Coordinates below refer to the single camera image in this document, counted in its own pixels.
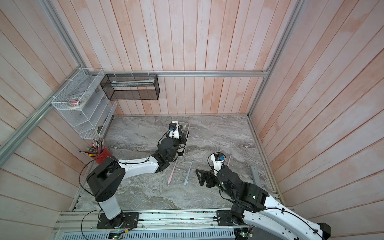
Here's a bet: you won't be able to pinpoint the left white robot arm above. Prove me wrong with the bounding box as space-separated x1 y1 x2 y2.
86 137 186 229

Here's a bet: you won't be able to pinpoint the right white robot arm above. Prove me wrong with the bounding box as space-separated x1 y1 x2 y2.
196 166 331 240

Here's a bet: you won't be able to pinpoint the grey bar on table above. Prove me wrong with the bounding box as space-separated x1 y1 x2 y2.
251 166 262 187

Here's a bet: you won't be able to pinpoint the red pen cup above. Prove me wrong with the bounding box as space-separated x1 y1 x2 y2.
90 148 113 165

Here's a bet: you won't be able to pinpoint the pens in red cup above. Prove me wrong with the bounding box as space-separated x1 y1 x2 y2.
79 138 105 157

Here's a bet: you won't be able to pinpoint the tape roll on shelf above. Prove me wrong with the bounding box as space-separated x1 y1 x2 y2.
65 96 84 110

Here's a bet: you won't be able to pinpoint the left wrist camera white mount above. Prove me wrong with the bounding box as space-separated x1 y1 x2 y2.
168 121 180 139

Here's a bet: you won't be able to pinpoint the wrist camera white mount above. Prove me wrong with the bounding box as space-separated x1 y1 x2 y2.
209 152 226 173
168 121 180 139

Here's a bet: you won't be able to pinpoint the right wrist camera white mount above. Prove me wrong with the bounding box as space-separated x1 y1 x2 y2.
209 152 226 173

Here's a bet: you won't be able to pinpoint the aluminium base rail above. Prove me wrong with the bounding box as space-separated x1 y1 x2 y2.
53 209 256 240

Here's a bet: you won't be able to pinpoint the black wire mesh basket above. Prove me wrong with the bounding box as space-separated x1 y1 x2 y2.
101 74 160 101

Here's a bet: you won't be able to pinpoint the white wire mesh shelf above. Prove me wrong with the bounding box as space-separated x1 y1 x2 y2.
52 68 117 140

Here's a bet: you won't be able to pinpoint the horizontal aluminium wall rail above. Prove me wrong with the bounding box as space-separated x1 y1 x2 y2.
102 70 270 78

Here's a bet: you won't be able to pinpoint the left aluminium wall rail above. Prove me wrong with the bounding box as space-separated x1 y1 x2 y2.
1 67 82 167

